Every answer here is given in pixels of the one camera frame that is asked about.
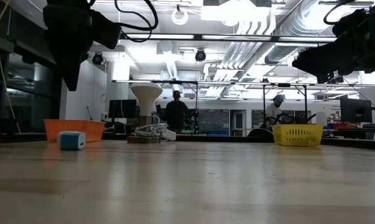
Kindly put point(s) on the blue white charger cube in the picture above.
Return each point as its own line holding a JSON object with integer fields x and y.
{"x": 69, "y": 140}

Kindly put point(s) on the yellow plastic basket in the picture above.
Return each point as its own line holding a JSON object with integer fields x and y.
{"x": 298, "y": 135}

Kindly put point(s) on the white glass door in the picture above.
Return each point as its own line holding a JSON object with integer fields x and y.
{"x": 238, "y": 124}

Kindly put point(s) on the black curved chair back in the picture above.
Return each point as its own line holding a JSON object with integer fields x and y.
{"x": 259, "y": 133}

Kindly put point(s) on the black ceiling camera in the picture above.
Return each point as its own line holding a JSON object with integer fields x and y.
{"x": 97, "y": 58}

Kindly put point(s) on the black overhead camera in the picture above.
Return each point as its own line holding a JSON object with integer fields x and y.
{"x": 200, "y": 56}

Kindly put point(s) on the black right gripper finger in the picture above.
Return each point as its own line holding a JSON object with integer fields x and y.
{"x": 326, "y": 77}
{"x": 321, "y": 60}

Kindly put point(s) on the black aluminium rig frame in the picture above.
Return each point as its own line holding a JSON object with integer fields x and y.
{"x": 237, "y": 38}

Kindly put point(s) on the white bulb lamp brass base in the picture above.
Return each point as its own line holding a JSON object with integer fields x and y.
{"x": 146, "y": 93}

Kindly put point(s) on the person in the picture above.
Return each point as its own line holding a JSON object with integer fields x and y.
{"x": 176, "y": 113}
{"x": 273, "y": 112}

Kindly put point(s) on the red storage box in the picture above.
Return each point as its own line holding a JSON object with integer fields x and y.
{"x": 343, "y": 125}

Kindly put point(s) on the black computer monitor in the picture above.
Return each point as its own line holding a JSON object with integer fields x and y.
{"x": 355, "y": 110}
{"x": 122, "y": 109}

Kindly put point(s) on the orange plastic basket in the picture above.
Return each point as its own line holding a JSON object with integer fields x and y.
{"x": 94, "y": 129}

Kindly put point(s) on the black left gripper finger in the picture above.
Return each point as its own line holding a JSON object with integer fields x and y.
{"x": 71, "y": 68}

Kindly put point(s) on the silver ventilation duct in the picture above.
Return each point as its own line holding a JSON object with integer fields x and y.
{"x": 299, "y": 21}

